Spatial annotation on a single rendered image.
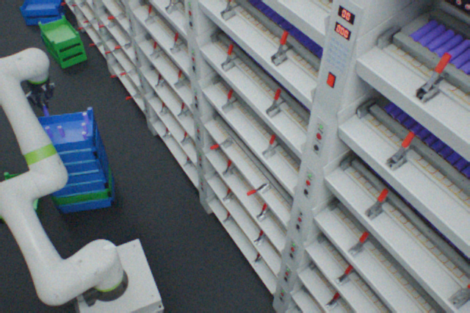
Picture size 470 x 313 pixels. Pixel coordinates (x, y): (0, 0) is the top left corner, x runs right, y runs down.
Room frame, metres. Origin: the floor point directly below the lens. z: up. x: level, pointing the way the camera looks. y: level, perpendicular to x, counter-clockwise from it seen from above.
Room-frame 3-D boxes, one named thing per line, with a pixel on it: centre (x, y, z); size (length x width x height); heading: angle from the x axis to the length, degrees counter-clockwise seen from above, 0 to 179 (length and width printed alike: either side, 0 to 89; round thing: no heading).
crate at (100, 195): (1.43, 0.83, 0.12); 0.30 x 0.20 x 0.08; 102
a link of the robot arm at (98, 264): (0.73, 0.49, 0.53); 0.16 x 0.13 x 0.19; 128
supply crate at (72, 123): (1.43, 0.83, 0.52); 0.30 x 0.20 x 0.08; 102
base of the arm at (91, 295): (0.70, 0.53, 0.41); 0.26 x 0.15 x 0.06; 121
